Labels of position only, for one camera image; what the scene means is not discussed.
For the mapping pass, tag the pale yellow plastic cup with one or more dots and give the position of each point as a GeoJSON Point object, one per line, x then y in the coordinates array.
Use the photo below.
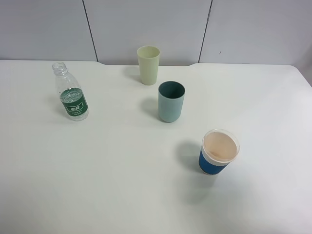
{"type": "Point", "coordinates": [148, 60]}

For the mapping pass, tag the teal blue plastic cup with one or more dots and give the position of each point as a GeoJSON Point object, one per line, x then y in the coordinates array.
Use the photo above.
{"type": "Point", "coordinates": [170, 100]}

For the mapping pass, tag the clear green-label water bottle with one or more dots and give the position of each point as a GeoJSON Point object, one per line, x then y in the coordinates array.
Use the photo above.
{"type": "Point", "coordinates": [70, 93]}

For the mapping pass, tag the blue sleeved paper cup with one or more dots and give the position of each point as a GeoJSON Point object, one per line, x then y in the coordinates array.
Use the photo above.
{"type": "Point", "coordinates": [218, 149]}

